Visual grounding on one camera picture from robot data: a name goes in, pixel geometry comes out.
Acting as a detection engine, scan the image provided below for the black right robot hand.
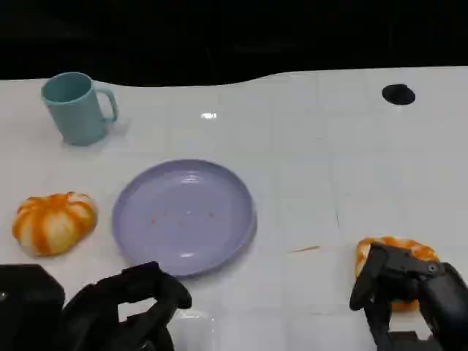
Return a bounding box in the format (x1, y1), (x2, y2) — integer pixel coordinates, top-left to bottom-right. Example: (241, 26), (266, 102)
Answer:
(349, 243), (468, 351)

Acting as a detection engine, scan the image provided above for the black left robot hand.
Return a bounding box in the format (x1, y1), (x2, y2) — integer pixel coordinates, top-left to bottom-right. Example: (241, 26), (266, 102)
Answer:
(61, 260), (193, 351)

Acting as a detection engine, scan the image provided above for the orange white toy bread roll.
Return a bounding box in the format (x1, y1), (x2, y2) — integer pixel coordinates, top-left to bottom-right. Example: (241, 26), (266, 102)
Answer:
(11, 191), (99, 257)
(356, 236), (441, 313)

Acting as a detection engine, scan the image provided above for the lilac plate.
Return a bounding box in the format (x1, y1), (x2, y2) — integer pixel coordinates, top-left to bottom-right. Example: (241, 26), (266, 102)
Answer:
(111, 159), (258, 277)

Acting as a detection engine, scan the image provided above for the pale green mug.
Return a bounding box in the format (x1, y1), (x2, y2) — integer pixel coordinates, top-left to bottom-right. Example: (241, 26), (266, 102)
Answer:
(40, 72), (118, 147)

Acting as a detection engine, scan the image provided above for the black round table grommet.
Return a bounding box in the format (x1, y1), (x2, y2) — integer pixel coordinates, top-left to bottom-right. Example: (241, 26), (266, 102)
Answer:
(382, 83), (416, 107)

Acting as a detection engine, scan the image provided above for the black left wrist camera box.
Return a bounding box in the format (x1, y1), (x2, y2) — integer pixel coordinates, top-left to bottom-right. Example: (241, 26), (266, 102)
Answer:
(0, 263), (66, 351)

